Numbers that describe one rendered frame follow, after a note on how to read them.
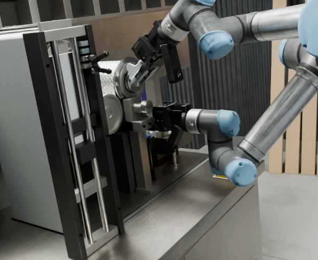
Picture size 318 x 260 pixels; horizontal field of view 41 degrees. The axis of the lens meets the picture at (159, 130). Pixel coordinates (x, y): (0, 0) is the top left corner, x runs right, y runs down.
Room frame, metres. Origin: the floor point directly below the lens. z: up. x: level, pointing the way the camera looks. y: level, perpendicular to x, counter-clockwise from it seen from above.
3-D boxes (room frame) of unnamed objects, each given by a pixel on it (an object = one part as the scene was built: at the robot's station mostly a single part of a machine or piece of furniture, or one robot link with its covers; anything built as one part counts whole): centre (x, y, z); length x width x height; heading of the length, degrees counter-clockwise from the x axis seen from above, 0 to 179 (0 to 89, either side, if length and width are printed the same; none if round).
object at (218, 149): (1.19, -0.18, 1.01); 0.11 x 0.08 x 0.11; 10
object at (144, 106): (1.24, 0.03, 1.18); 0.04 x 0.02 x 0.04; 143
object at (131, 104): (1.26, 0.06, 1.05); 0.06 x 0.05 x 0.31; 53
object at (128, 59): (1.31, 0.07, 1.25); 0.15 x 0.01 x 0.15; 143
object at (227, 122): (1.20, -0.18, 1.11); 0.11 x 0.08 x 0.09; 53
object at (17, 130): (1.14, 0.39, 1.17); 0.34 x 0.05 x 0.54; 53
